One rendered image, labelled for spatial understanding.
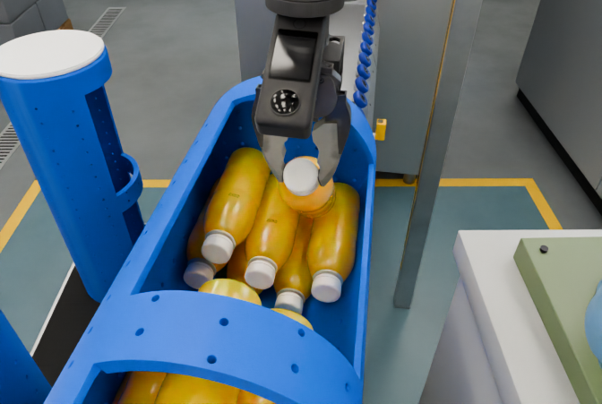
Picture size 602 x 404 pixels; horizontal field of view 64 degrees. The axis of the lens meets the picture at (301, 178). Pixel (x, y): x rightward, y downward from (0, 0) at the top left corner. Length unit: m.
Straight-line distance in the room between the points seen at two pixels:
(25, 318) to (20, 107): 1.01
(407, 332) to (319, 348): 1.48
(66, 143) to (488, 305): 1.13
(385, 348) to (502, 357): 1.35
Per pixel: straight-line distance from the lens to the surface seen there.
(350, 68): 1.44
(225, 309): 0.41
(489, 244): 0.61
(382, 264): 2.09
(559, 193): 2.71
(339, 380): 0.44
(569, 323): 0.52
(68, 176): 1.46
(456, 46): 1.29
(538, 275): 0.55
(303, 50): 0.43
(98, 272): 1.73
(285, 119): 0.39
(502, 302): 0.55
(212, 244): 0.62
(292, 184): 0.53
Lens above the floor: 1.56
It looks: 39 degrees down
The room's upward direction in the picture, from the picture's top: straight up
